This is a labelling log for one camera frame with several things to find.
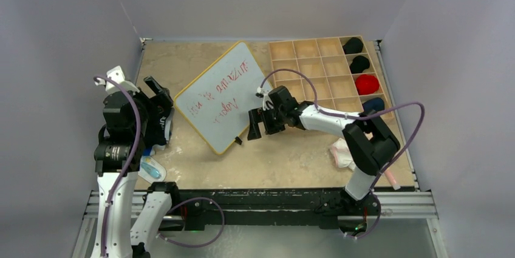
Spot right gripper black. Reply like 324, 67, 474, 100
248, 105, 287, 140

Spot white whiteboard yellow frame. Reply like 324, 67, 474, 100
174, 41, 272, 155

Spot white underwear pink trim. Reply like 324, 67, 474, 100
329, 138, 356, 171

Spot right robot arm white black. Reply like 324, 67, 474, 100
247, 86, 400, 214

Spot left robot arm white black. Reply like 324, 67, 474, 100
91, 76, 181, 257

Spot black underwear white waistband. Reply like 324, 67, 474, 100
143, 107, 175, 156

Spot white blue patterned underwear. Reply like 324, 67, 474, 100
138, 155, 166, 183

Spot red rolled underwear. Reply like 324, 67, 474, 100
355, 75, 380, 95

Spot black rolled underwear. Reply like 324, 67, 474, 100
343, 37, 364, 55
349, 55, 370, 74

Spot black rolled underwear back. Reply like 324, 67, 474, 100
343, 37, 364, 55

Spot navy blue rolled underwear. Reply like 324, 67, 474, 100
362, 97, 386, 112

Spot wooden compartment organizer tray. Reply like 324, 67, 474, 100
268, 35, 391, 112

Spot pink yellow marker pen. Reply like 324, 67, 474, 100
384, 169, 401, 191

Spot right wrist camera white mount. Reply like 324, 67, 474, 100
256, 87, 274, 110

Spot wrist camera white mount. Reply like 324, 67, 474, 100
256, 87, 274, 110
94, 66, 140, 95

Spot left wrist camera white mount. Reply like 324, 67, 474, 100
94, 66, 140, 95

